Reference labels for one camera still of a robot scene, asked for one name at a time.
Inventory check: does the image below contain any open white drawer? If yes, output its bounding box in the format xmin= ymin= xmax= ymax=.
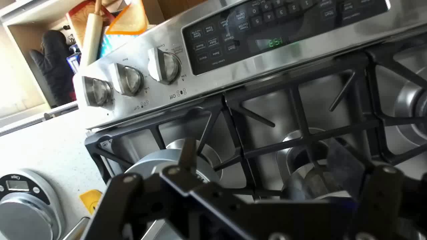
xmin=0 ymin=0 xmax=148 ymax=134

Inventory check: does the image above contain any wooden rolling pin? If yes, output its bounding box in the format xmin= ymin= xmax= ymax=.
xmin=80 ymin=0 xmax=103 ymax=66

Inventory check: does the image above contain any silver digital kitchen scale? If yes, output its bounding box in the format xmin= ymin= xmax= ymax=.
xmin=0 ymin=169 xmax=65 ymax=240

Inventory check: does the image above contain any silver range knob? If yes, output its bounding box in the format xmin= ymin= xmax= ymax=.
xmin=109 ymin=62 xmax=143 ymax=96
xmin=148 ymin=48 xmax=180 ymax=85
xmin=83 ymin=77 xmax=112 ymax=106

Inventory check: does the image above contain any yellow sticky note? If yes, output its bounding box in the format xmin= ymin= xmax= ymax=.
xmin=80 ymin=189 xmax=103 ymax=213

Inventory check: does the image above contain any left silver range knob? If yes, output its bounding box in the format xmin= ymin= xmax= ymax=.
xmin=83 ymin=77 xmax=112 ymax=106

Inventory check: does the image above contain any middle silver range knob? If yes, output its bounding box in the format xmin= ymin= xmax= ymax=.
xmin=109 ymin=62 xmax=143 ymax=96

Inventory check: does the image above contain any black range control panel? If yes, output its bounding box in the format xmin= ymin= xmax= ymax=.
xmin=183 ymin=0 xmax=390 ymax=74

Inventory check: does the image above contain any black cast iron grate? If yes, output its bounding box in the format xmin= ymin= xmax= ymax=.
xmin=85 ymin=36 xmax=426 ymax=198

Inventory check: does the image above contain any right silver range knob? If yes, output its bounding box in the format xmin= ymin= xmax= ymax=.
xmin=148 ymin=48 xmax=180 ymax=85

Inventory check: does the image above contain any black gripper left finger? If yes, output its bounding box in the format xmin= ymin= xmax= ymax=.
xmin=83 ymin=138 xmax=250 ymax=240

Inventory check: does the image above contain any stainless steel gas range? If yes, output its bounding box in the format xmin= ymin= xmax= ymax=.
xmin=75 ymin=0 xmax=427 ymax=200

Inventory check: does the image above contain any black oven mitt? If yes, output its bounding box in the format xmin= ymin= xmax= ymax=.
xmin=29 ymin=30 xmax=75 ymax=108

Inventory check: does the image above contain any orange cloth in drawer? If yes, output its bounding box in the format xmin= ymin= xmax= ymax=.
xmin=105 ymin=0 xmax=149 ymax=34

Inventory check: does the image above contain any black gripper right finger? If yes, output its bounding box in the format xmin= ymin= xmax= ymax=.
xmin=326 ymin=138 xmax=427 ymax=240

